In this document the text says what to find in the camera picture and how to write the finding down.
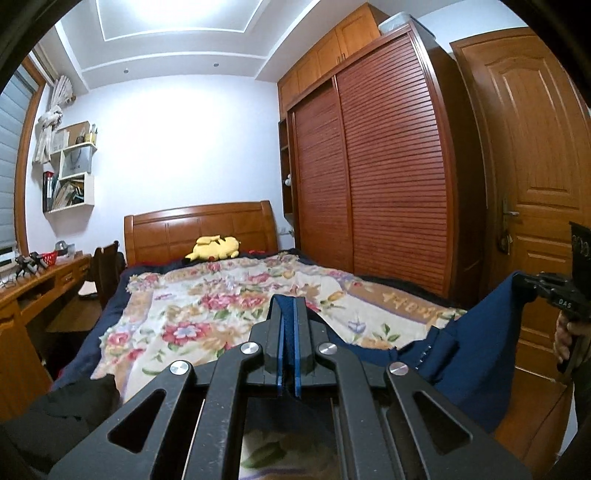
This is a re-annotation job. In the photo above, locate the person's right hand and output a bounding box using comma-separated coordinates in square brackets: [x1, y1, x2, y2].
[553, 311, 590, 364]

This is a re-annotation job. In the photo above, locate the wooden desk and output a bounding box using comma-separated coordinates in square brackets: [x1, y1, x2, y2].
[1, 254, 91, 422]

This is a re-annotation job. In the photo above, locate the white wall shelf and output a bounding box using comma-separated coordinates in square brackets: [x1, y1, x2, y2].
[43, 121, 97, 215]

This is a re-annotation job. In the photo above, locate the grey gift bag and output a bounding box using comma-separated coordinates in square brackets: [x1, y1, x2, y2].
[60, 144, 95, 178]

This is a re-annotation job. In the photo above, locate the navy blue suit jacket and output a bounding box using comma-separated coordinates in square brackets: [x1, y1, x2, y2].
[329, 272, 537, 433]

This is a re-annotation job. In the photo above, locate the grey window blind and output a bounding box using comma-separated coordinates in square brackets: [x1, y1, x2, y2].
[0, 66, 39, 250]

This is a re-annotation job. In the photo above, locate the wooden headboard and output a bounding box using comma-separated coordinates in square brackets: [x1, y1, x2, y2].
[124, 200, 279, 266]

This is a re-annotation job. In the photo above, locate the tied beige curtain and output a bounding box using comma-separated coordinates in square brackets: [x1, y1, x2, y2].
[32, 75, 76, 165]

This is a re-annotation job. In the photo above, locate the yellow plush toy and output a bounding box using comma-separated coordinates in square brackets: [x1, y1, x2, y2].
[182, 235, 239, 264]

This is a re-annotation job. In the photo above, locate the white storage box on wardrobe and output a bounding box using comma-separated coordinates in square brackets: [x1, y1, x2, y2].
[378, 12, 436, 38]

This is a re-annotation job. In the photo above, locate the black garment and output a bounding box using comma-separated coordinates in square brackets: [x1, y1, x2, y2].
[1, 374, 120, 479]

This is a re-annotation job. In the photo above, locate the wooden room door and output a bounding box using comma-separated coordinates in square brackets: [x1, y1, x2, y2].
[450, 26, 591, 384]

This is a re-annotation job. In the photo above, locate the floral bed blanket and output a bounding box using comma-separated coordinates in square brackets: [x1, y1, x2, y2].
[89, 252, 468, 471]

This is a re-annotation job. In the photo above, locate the dark wooden chair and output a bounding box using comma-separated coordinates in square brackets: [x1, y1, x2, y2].
[78, 240, 126, 310]

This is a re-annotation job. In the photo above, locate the metal door handle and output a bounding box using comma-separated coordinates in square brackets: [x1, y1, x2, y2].
[497, 197, 520, 256]

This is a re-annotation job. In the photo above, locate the wooden louvered wardrobe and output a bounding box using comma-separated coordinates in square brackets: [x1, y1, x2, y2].
[283, 19, 486, 308]

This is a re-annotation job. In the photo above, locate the red basket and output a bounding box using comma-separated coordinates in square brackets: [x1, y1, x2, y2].
[41, 251, 57, 266]

